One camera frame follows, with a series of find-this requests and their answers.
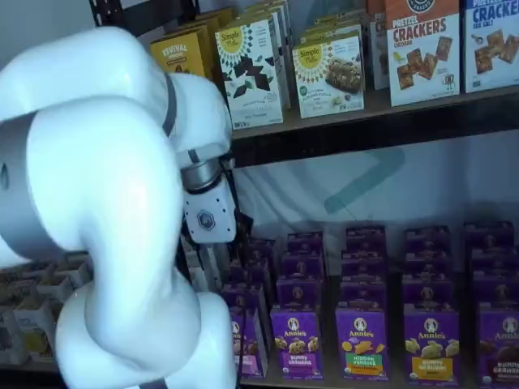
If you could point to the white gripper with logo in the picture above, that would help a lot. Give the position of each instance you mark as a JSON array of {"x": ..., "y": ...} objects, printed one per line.
[{"x": 211, "y": 219}]

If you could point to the purple Annie's box pink label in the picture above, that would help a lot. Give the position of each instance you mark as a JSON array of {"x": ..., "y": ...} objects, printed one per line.
[{"x": 253, "y": 344}]

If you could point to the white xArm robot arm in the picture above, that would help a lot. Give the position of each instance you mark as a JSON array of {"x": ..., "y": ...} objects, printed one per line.
[{"x": 101, "y": 162}]

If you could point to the white carton box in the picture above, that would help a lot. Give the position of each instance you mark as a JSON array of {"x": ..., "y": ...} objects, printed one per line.
[
  {"x": 20, "y": 277},
  {"x": 208, "y": 267},
  {"x": 34, "y": 328},
  {"x": 65, "y": 283}
]

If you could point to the purple Annie's snack box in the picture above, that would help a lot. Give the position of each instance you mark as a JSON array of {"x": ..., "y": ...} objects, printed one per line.
[
  {"x": 261, "y": 251},
  {"x": 303, "y": 266},
  {"x": 496, "y": 296},
  {"x": 299, "y": 293},
  {"x": 249, "y": 273},
  {"x": 488, "y": 236},
  {"x": 305, "y": 242},
  {"x": 243, "y": 297},
  {"x": 494, "y": 263},
  {"x": 427, "y": 292},
  {"x": 363, "y": 295},
  {"x": 427, "y": 263},
  {"x": 365, "y": 239},
  {"x": 427, "y": 240},
  {"x": 365, "y": 265}
]

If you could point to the Simple Mills chocolate cookie box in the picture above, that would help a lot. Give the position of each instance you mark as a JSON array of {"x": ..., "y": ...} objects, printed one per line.
[
  {"x": 249, "y": 81},
  {"x": 284, "y": 61},
  {"x": 288, "y": 48}
]

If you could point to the purple Annie's box violet label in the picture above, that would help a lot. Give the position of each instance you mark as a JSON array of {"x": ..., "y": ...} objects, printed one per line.
[{"x": 296, "y": 344}]

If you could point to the Simple Mills snack bar box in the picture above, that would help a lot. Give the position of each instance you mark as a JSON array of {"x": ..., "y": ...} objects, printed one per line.
[
  {"x": 334, "y": 20},
  {"x": 328, "y": 77},
  {"x": 332, "y": 31}
]

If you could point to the purple Annie's box green label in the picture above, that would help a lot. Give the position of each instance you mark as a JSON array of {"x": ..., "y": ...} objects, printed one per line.
[{"x": 361, "y": 344}]

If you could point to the orange pretzel crackers box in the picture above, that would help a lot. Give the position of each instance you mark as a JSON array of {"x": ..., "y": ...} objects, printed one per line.
[
  {"x": 423, "y": 52},
  {"x": 377, "y": 48}
]

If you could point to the purple Annie's box yellow label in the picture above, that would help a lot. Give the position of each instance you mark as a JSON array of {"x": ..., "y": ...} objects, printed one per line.
[{"x": 431, "y": 344}]

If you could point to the purple Annie's box brown label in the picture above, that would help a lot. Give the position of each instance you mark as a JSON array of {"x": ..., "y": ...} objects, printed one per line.
[{"x": 500, "y": 348}]

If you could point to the blue pretzel crackers box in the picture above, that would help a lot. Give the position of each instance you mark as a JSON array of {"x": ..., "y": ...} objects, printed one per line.
[{"x": 492, "y": 44}]

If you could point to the white backdrop sheet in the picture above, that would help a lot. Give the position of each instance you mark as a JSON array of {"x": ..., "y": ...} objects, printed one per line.
[{"x": 284, "y": 194}]

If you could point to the teal tape strip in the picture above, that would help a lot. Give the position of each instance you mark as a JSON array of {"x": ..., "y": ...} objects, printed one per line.
[{"x": 365, "y": 182}]

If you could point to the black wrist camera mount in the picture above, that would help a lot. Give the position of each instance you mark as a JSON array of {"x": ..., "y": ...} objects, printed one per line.
[{"x": 244, "y": 227}]

